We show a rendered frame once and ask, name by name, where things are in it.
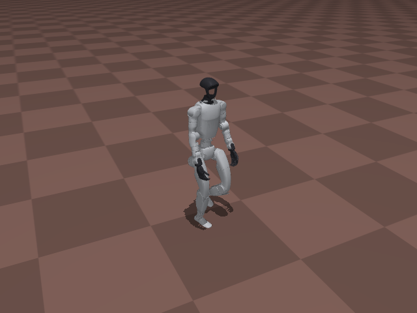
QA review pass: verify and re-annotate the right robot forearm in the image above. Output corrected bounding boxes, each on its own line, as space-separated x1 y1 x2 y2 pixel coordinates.
189 134 202 164

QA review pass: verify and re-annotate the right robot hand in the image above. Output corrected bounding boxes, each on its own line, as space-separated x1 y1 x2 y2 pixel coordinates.
195 158 209 181

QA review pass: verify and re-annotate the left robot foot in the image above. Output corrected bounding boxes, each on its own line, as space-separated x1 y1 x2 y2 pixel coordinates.
197 190 214 207

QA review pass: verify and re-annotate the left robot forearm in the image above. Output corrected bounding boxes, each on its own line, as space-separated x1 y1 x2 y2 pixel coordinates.
222 128 235 149

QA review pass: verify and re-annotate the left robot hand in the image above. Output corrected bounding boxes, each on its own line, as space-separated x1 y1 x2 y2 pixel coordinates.
228 143 238 167

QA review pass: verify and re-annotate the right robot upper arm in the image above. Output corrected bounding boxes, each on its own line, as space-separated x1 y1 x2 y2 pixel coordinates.
188 106 201 141

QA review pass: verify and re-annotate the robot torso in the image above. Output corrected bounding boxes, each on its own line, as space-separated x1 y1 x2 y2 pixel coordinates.
195 97 221 160

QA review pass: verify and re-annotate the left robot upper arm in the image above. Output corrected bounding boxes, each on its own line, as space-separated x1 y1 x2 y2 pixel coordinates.
218 100 229 130

